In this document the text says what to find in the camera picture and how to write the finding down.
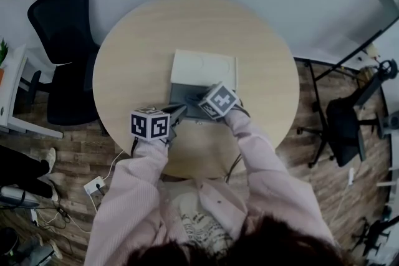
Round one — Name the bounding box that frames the person's right forearm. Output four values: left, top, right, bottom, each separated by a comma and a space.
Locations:
223, 108, 319, 216

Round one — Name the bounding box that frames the green potted plant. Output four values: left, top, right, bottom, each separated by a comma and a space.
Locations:
0, 38, 9, 68

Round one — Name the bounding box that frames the whiteboard on black stand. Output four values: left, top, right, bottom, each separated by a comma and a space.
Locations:
302, 17, 399, 110

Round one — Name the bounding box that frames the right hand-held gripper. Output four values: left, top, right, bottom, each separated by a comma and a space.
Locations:
190, 81, 243, 120

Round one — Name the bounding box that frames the person's left forearm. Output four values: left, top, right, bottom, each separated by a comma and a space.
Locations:
90, 139, 171, 247

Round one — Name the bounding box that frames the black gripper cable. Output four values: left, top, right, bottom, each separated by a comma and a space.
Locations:
224, 152, 244, 184

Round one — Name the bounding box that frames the wide black high-back office chair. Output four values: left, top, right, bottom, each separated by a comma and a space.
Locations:
27, 0, 109, 136

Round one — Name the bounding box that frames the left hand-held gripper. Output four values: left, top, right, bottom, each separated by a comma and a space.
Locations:
130, 103, 188, 148

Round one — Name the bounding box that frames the slim black office chair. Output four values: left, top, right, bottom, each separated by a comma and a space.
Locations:
296, 59, 399, 169

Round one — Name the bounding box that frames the black floor stand base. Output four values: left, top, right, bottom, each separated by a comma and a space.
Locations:
351, 217, 399, 257

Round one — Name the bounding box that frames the white and grey box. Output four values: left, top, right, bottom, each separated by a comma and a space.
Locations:
169, 49, 239, 123

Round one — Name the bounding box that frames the white desk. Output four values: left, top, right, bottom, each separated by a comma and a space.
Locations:
0, 44, 64, 140

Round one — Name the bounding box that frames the person's torso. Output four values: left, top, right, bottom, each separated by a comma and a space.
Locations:
155, 176, 254, 255

